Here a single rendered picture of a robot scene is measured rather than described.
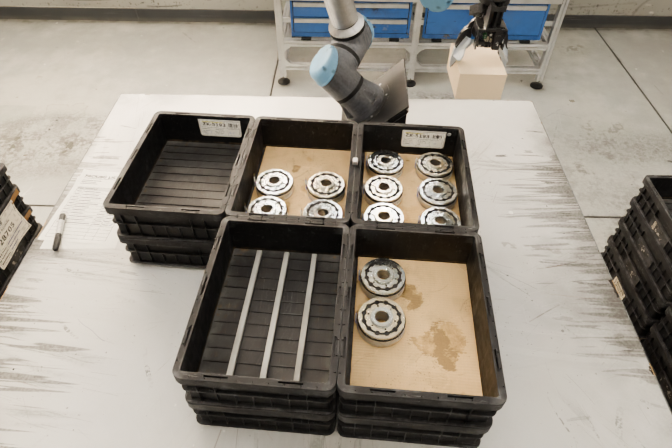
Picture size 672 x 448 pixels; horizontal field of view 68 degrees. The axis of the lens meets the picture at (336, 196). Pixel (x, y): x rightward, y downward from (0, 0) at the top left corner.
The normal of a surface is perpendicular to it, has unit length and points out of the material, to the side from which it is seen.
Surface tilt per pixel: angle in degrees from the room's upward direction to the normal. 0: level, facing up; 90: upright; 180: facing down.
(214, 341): 0
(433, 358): 0
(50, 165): 0
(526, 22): 90
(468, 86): 90
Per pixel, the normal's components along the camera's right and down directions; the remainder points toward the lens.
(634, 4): -0.03, 0.70
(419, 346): 0.00, -0.71
